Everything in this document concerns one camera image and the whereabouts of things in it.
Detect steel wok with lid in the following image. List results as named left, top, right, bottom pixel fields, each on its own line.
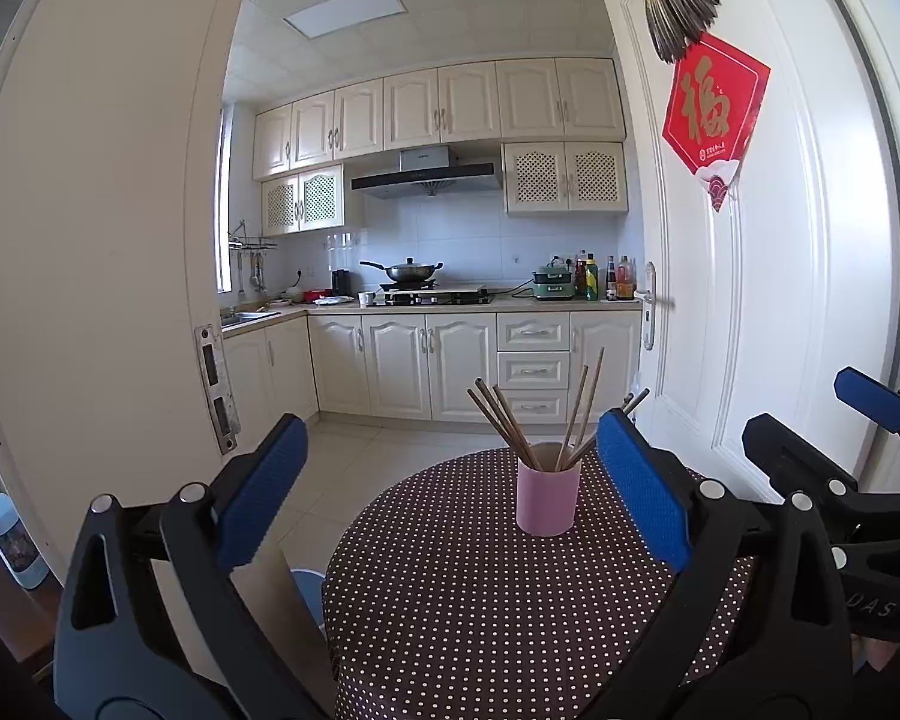
left=358, top=257, right=445, bottom=286

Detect brown polka dot tablecloth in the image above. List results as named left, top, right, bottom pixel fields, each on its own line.
left=321, top=448, right=762, bottom=720

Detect pink cup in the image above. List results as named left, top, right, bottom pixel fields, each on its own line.
left=516, top=442, right=582, bottom=537

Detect metal door strike plate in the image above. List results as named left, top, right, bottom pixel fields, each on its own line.
left=193, top=324, right=241, bottom=457

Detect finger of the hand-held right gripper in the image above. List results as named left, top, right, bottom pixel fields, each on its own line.
left=742, top=412, right=900, bottom=541
left=834, top=366, right=900, bottom=436

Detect kitchen window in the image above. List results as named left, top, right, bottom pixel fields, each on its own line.
left=216, top=109, right=233, bottom=293

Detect red paper door decoration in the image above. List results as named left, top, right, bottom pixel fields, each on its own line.
left=661, top=31, right=772, bottom=212

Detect wall utensil rack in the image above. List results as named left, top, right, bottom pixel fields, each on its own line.
left=227, top=220, right=278, bottom=297

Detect gas stove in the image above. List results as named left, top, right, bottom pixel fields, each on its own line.
left=379, top=283, right=494, bottom=306

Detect kitchen countertop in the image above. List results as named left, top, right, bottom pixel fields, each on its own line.
left=221, top=294, right=644, bottom=335

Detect white lattice door cabinet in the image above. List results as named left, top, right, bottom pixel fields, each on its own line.
left=501, top=141, right=631, bottom=216
left=261, top=163, right=346, bottom=237

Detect bunch of wooden chopsticks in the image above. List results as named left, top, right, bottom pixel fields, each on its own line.
left=467, top=347, right=650, bottom=473

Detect range hood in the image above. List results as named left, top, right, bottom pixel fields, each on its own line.
left=350, top=146, right=503, bottom=200

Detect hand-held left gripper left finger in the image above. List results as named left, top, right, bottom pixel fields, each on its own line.
left=52, top=414, right=327, bottom=720

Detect green electric cooker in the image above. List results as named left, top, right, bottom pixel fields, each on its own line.
left=532, top=259, right=578, bottom=301

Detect hanging feather fan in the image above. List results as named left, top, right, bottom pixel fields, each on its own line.
left=639, top=0, right=721, bottom=65

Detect metal door handle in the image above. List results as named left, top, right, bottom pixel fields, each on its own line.
left=641, top=261, right=680, bottom=352

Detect person's right hand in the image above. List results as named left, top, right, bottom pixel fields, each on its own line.
left=855, top=634, right=900, bottom=672

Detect brown wooden furniture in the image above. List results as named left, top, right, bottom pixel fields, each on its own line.
left=0, top=540, right=61, bottom=683

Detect light blue water bottle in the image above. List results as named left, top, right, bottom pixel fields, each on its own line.
left=0, top=493, right=50, bottom=590

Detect white panel door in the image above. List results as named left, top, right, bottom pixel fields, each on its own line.
left=600, top=0, right=900, bottom=500

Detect blue plastic stool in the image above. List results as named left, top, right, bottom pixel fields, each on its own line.
left=291, top=570, right=325, bottom=627

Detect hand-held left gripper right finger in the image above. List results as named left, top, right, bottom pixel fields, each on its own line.
left=591, top=409, right=853, bottom=720

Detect ceiling light panel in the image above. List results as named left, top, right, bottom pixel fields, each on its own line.
left=283, top=0, right=408, bottom=38

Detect row of white upper cabinets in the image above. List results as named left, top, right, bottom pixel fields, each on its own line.
left=253, top=58, right=627, bottom=181

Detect white lower kitchen cabinets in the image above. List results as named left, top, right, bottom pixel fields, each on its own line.
left=221, top=310, right=644, bottom=425

